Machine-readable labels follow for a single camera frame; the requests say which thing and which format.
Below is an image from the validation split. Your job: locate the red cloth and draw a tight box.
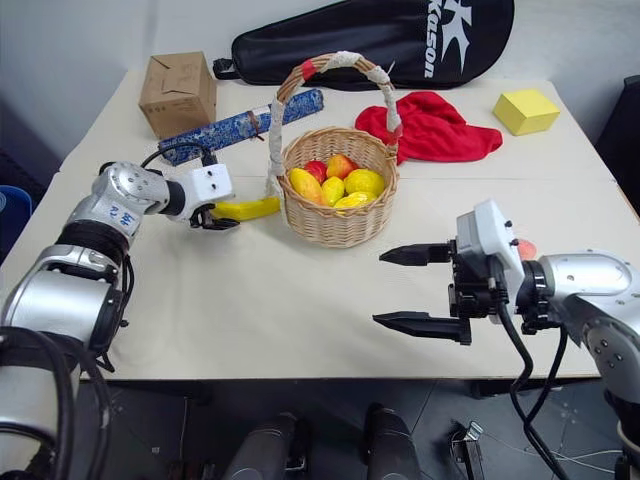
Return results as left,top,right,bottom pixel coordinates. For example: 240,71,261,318
354,91,504,166

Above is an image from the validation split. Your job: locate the black chair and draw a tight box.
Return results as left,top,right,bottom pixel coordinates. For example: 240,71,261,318
594,74,640,217

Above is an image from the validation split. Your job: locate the blue bin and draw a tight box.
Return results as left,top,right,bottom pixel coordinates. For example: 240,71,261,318
0,184,34,266

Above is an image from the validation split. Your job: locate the long yellow mango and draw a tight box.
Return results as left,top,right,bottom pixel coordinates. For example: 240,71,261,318
288,167,326,207

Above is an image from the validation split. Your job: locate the thick black body cable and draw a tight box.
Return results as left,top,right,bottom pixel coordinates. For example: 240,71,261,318
0,326,114,480

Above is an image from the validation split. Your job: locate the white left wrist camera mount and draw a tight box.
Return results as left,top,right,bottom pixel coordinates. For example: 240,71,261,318
172,164,236,224

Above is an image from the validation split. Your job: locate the brown cardboard box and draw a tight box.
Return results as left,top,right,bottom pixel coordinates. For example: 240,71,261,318
138,50,219,141

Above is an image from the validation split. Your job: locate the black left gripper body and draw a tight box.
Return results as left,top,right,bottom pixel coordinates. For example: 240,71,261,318
188,202,216,231

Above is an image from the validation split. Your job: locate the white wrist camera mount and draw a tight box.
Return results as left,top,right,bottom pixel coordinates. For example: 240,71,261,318
455,198,527,321
172,164,236,224

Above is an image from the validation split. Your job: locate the yellow box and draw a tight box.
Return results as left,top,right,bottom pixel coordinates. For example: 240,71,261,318
492,88,562,138

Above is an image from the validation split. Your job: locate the black racket bag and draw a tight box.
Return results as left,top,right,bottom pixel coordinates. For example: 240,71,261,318
212,0,517,93

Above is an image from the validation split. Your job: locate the round yellow mango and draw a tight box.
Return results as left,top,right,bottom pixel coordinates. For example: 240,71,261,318
343,168,387,198

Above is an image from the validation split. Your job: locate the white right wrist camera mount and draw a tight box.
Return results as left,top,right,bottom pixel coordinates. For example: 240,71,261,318
455,198,527,321

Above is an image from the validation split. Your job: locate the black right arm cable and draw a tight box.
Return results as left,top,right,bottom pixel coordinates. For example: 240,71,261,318
487,254,577,480

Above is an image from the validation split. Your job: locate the blue patterned rolled scroll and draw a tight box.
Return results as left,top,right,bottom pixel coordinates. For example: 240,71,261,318
157,88,326,168

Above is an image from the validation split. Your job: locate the yellow banana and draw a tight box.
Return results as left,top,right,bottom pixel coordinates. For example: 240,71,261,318
213,196,282,222

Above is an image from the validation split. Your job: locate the small yellow lemon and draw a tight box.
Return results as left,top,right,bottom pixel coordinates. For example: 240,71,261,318
320,176,347,208

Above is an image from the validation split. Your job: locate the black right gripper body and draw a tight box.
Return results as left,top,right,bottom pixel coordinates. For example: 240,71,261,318
445,238,512,322

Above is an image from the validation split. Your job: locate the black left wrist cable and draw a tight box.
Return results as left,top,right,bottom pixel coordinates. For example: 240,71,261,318
139,144,219,171

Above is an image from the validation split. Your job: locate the metal clamp bracket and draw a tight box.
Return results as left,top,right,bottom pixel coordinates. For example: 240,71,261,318
448,420,486,480

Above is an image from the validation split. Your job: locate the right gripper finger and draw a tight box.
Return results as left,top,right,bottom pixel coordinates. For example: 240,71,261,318
378,242,452,268
371,310,474,347

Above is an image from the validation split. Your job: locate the red and yellow peach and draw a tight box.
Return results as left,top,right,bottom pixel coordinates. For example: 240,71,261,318
325,153,361,181

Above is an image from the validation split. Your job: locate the wicker basket with handle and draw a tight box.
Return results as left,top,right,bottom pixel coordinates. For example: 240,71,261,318
262,49,404,249

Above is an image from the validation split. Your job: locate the yellow starfruit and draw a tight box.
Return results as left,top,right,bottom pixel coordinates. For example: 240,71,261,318
332,191,379,211

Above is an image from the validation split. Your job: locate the red apple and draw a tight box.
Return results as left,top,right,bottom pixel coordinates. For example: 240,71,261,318
303,159,329,184

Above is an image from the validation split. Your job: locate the dark rounded shape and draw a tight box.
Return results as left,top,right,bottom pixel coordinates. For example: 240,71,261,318
361,401,422,480
221,411,312,480

